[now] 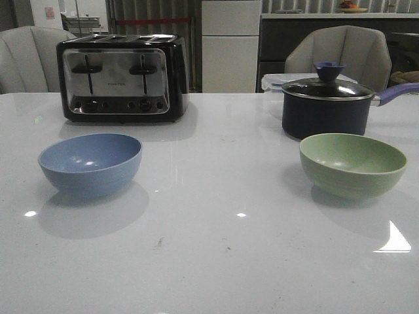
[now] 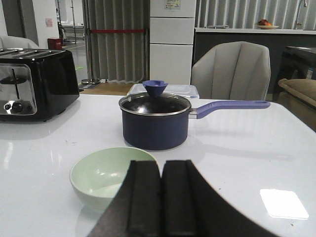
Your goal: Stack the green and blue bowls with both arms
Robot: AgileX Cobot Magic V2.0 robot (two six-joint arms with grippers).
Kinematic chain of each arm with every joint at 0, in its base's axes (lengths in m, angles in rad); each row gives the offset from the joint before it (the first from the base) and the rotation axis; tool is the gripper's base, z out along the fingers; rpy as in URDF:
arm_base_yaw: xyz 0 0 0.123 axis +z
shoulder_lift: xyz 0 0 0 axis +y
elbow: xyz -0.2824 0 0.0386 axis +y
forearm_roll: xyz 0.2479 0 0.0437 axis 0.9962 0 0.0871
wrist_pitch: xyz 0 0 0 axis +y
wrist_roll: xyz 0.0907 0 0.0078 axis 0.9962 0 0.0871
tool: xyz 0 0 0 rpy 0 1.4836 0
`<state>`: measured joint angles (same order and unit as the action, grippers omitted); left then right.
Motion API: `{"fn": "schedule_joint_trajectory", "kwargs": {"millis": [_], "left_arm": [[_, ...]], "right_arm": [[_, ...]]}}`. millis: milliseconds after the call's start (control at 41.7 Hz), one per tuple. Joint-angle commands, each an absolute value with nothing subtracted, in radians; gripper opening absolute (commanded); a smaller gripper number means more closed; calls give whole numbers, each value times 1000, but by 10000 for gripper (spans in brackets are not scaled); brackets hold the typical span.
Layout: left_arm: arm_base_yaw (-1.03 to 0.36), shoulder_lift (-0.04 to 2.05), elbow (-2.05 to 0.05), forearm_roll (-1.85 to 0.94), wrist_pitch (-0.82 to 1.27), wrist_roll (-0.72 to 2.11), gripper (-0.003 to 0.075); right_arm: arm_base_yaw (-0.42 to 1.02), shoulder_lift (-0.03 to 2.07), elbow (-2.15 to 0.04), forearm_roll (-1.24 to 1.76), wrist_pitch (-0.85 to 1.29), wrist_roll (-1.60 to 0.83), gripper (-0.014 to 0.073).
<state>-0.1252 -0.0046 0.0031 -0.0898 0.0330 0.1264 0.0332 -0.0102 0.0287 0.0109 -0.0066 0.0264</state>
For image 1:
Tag blue bowl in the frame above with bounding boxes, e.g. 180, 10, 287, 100
38, 133, 142, 198

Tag green bowl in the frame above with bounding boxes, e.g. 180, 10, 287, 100
299, 133, 407, 200

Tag clear plastic food container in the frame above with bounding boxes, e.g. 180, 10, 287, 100
261, 73, 355, 95

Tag dark blue saucepan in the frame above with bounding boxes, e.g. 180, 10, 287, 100
282, 83, 418, 139

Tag black and chrome toaster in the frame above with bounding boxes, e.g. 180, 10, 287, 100
56, 34, 189, 122

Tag white cabinet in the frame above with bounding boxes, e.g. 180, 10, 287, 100
202, 1, 263, 94

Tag glass pot lid blue knob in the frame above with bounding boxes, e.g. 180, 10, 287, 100
282, 61, 374, 101

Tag dark counter unit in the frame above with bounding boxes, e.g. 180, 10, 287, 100
256, 13, 418, 92

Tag beige chair right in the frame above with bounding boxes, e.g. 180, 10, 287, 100
284, 25, 392, 92

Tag beige chair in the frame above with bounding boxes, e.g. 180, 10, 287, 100
284, 25, 392, 92
1, 26, 75, 94

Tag fruit plate on counter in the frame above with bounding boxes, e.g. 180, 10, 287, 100
338, 1, 368, 14

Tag beige chair left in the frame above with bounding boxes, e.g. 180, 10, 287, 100
1, 26, 75, 94

